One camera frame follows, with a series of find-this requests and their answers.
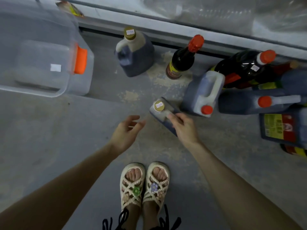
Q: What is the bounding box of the group of bottles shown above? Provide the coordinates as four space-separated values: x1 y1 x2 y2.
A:
115 27 307 158

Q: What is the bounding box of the person's left hand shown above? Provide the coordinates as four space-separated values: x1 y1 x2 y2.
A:
110 115 146 155

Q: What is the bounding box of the person's right beige sandal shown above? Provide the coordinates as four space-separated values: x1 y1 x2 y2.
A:
143 161 171 207

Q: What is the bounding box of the grey floor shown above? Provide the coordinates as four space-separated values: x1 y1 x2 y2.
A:
0 26 307 230

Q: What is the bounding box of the person's left beige sandal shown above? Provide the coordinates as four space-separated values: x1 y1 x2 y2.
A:
120 163 146 210

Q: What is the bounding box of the clear plastic bin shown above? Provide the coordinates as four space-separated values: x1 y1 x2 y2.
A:
0 4 95 98

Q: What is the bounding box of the person's beige sandal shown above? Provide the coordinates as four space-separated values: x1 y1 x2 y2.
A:
120 163 146 210
143 161 171 207

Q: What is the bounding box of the person's left forearm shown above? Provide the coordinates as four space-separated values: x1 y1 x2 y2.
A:
0 143 120 230

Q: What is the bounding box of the pack of clear empty bottles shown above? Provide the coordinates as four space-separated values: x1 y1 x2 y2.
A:
139 0 307 33

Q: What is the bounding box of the square soy jug gold cap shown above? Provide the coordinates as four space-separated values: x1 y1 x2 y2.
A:
150 97 182 137

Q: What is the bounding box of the person's right hand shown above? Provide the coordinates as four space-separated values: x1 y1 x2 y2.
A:
166 112 200 149

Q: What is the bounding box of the person's right forearm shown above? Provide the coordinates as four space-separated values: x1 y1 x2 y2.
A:
187 140 303 230

